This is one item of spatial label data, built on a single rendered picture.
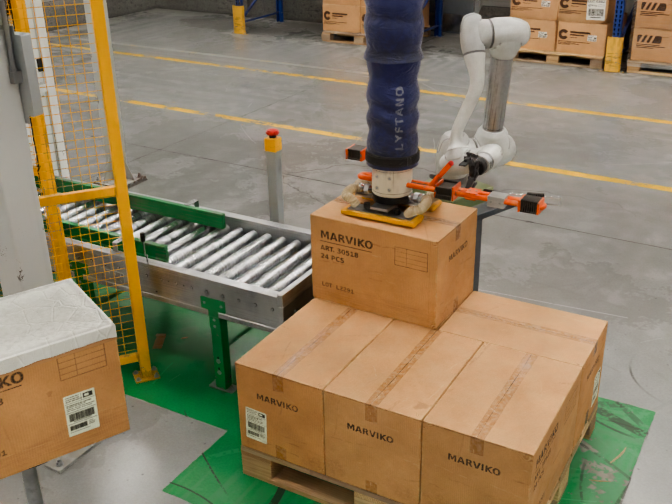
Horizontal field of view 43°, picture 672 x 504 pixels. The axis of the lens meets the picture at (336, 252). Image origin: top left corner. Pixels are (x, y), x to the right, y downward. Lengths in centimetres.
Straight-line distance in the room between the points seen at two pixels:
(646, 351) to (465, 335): 139
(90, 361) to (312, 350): 100
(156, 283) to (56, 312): 133
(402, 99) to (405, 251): 60
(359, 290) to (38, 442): 150
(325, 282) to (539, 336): 94
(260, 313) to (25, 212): 109
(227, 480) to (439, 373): 101
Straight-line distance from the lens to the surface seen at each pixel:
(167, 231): 460
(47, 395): 276
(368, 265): 356
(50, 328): 277
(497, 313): 369
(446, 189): 344
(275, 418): 338
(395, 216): 350
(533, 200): 336
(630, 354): 459
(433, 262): 340
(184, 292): 403
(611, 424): 405
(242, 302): 383
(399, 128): 341
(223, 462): 374
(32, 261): 353
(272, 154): 448
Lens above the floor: 232
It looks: 25 degrees down
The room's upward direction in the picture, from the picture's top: 1 degrees counter-clockwise
